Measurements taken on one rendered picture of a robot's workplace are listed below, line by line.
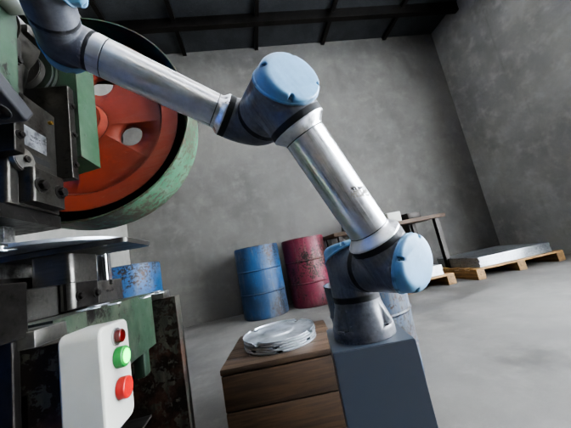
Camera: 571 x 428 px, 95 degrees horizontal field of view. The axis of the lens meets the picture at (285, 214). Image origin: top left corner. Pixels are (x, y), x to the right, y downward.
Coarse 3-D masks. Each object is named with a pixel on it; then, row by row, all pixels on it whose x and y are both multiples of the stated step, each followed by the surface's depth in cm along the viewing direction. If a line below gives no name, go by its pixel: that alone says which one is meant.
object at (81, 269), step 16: (112, 240) 55; (128, 240) 57; (144, 240) 66; (16, 256) 53; (32, 256) 53; (48, 256) 55; (64, 256) 55; (80, 256) 59; (32, 272) 54; (48, 272) 55; (64, 272) 55; (80, 272) 58; (96, 272) 64; (64, 288) 54; (80, 288) 57; (96, 288) 62; (64, 304) 54; (80, 304) 56
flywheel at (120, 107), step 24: (96, 96) 105; (120, 96) 106; (120, 120) 104; (144, 120) 106; (168, 120) 103; (120, 144) 103; (144, 144) 104; (168, 144) 101; (120, 168) 101; (144, 168) 99; (72, 192) 97; (96, 192) 95; (120, 192) 96; (72, 216) 102; (96, 216) 103
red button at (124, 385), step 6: (120, 378) 36; (126, 378) 36; (132, 378) 37; (120, 384) 35; (126, 384) 36; (132, 384) 37; (120, 390) 35; (126, 390) 35; (132, 390) 37; (120, 396) 35; (126, 396) 35
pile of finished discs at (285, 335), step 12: (276, 324) 117; (288, 324) 113; (300, 324) 109; (312, 324) 105; (252, 336) 105; (264, 336) 102; (276, 336) 99; (288, 336) 96; (300, 336) 94; (312, 336) 98; (252, 348) 94; (264, 348) 92; (276, 348) 94; (288, 348) 92
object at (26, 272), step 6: (0, 264) 54; (6, 264) 55; (12, 264) 56; (18, 264) 58; (24, 264) 59; (30, 264) 61; (0, 270) 53; (6, 270) 55; (12, 270) 56; (18, 270) 57; (24, 270) 59; (30, 270) 60; (0, 276) 53; (6, 276) 55; (12, 276) 56; (18, 276) 57; (24, 276) 59; (30, 276) 60
